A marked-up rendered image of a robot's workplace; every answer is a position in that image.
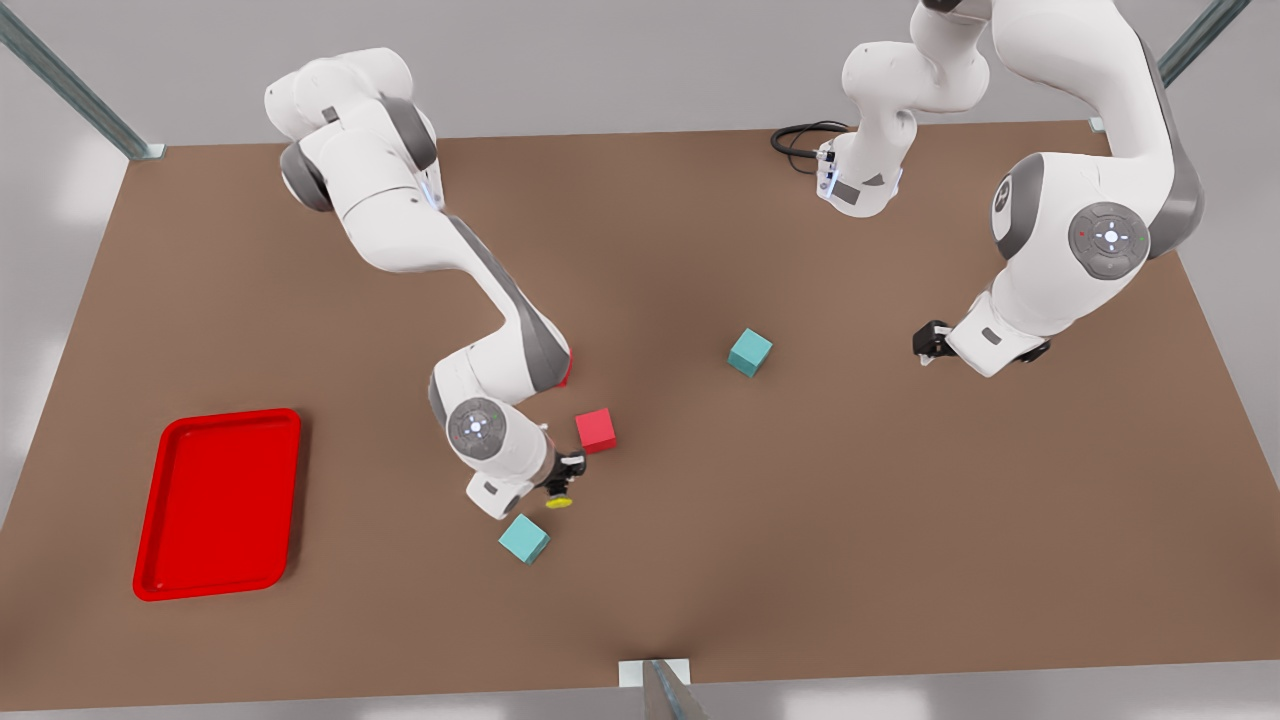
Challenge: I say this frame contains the red cube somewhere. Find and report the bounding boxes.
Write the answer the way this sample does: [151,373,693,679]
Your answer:
[575,407,618,454]

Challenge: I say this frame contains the teal cube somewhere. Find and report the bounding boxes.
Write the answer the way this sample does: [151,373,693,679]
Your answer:
[727,328,774,378]
[498,514,552,566]

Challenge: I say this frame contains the red rectangular tray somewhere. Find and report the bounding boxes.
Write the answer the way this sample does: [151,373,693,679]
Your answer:
[132,408,303,603]

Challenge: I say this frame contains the silver frame post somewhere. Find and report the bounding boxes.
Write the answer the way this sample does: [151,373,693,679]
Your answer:
[0,4,167,162]
[1088,0,1253,134]
[618,657,709,720]

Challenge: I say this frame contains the black cable loop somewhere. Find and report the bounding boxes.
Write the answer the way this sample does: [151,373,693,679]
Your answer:
[770,121,852,177]

